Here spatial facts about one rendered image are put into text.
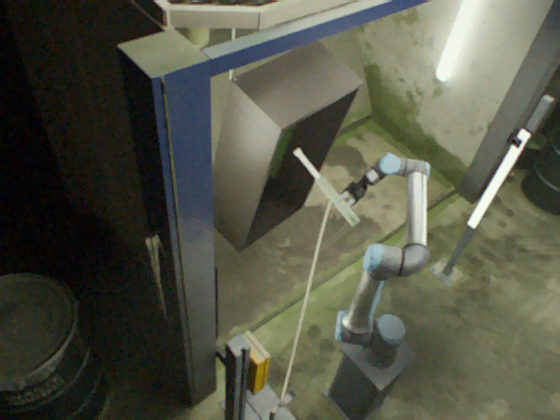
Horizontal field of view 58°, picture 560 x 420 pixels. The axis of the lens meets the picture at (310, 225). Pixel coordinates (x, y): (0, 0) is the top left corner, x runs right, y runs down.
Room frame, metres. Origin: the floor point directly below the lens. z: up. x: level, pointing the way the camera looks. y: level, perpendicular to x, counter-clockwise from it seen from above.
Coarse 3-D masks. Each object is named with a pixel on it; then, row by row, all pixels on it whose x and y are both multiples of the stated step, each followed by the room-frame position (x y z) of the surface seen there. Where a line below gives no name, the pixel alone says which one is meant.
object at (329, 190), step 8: (296, 152) 1.83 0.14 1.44; (304, 160) 1.82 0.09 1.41; (312, 168) 1.81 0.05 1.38; (320, 176) 1.80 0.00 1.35; (320, 184) 1.77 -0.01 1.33; (328, 184) 1.78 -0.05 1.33; (328, 192) 1.76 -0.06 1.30; (336, 192) 1.77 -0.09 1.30; (336, 200) 1.75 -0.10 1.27; (344, 208) 1.73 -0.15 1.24; (344, 216) 1.72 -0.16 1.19; (352, 216) 1.72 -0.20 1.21; (352, 224) 1.70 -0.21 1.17
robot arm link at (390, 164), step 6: (390, 156) 1.86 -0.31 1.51; (378, 162) 1.92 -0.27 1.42; (384, 162) 1.84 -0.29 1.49; (390, 162) 1.84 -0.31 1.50; (396, 162) 1.84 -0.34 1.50; (402, 162) 1.86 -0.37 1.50; (378, 168) 1.90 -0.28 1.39; (384, 168) 1.82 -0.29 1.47; (390, 168) 1.82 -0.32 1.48; (396, 168) 1.83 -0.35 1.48; (402, 168) 1.84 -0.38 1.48; (396, 174) 1.83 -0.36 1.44; (402, 174) 1.83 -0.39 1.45
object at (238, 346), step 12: (240, 336) 0.73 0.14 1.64; (228, 348) 0.68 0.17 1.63; (240, 348) 0.69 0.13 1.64; (228, 360) 0.68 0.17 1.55; (240, 360) 0.67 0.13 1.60; (228, 372) 0.68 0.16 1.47; (240, 372) 0.67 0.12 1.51; (228, 384) 0.68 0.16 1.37; (240, 384) 0.68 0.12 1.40; (228, 396) 0.68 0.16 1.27; (240, 396) 0.68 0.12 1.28; (228, 408) 0.68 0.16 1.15; (240, 408) 0.69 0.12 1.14
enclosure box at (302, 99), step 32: (288, 64) 2.18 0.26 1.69; (320, 64) 2.26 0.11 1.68; (256, 96) 1.89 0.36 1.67; (288, 96) 1.96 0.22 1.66; (320, 96) 2.04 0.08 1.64; (352, 96) 2.28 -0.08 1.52; (224, 128) 1.96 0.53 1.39; (256, 128) 1.84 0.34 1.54; (288, 128) 1.80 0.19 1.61; (320, 128) 2.37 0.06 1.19; (224, 160) 1.97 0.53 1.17; (256, 160) 1.83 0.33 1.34; (288, 160) 2.49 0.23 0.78; (320, 160) 2.35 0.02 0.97; (224, 192) 1.97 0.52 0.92; (256, 192) 1.83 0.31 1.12; (288, 192) 2.47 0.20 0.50; (224, 224) 1.97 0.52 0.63; (256, 224) 2.14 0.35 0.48
